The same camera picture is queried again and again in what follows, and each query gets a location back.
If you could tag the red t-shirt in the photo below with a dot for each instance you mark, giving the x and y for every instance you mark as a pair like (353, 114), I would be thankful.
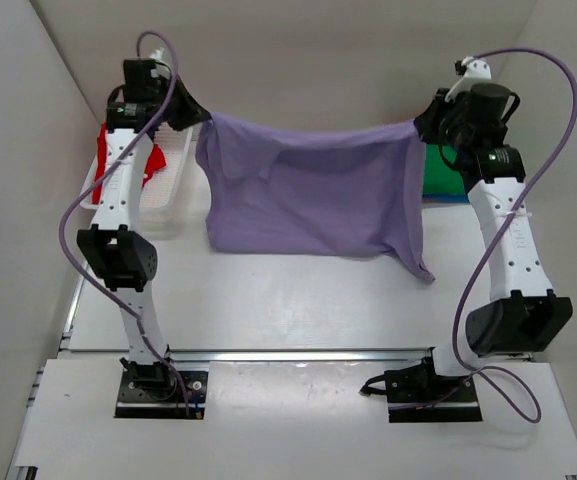
(155, 163)

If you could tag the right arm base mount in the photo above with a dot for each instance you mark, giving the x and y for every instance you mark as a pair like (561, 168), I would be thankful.
(417, 394)

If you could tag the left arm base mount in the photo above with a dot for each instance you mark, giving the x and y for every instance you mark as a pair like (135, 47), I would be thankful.
(153, 392)

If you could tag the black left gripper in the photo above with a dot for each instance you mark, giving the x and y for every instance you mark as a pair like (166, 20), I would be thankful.
(190, 111)

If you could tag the purple t-shirt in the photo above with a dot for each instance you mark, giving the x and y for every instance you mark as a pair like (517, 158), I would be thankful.
(345, 194)

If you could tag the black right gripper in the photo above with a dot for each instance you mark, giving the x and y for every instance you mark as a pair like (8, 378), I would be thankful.
(444, 101)

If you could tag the white plastic basket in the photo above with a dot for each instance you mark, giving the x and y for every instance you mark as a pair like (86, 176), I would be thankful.
(159, 193)

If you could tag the green folded t-shirt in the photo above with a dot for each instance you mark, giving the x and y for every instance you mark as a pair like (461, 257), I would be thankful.
(438, 178)

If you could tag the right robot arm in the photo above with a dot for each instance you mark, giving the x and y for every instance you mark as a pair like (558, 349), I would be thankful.
(524, 313)

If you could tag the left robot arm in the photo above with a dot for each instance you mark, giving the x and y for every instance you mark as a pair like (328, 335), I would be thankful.
(120, 257)

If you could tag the blue folded t-shirt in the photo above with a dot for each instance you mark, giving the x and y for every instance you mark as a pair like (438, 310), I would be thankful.
(446, 199)

